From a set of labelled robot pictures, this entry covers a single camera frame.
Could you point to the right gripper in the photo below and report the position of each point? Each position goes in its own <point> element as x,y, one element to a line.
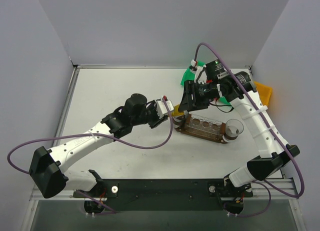
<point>191,95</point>

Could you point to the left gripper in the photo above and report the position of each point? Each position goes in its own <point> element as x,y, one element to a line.
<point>155,120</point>

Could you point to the yellow toothpaste tube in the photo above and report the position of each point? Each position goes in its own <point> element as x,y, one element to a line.
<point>176,112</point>

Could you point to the grey glass cup with holder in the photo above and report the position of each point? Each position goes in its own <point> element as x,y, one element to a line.
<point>178,121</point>

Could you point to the clear acrylic toothbrush rack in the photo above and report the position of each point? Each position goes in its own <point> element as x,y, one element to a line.
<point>203,126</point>

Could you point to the clear glass cup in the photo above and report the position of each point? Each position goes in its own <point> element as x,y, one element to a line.
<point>233,128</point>

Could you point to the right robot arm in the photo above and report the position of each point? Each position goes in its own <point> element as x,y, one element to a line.
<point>274,152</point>

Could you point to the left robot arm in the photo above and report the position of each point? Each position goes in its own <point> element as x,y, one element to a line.
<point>50,168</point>

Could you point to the brown oval wooden tray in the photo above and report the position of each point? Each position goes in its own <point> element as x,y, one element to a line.
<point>202,134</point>

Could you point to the green bin with toothbrushes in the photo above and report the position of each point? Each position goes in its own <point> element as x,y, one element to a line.
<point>189,74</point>

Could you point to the green bin with cups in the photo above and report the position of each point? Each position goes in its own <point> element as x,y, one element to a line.
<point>223,101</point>

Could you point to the yellow bin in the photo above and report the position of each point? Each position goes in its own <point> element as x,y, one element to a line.
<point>265,93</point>

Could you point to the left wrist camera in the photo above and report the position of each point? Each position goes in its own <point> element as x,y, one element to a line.
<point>163,108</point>

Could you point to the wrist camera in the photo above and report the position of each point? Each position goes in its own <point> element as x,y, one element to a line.
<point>201,76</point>
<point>163,108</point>

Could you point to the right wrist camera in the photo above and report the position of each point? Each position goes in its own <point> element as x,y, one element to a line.
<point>201,76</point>

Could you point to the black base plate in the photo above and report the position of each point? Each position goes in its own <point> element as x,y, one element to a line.
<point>158,203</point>

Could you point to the aluminium frame rail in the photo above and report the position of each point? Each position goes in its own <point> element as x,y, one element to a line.
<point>136,188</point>

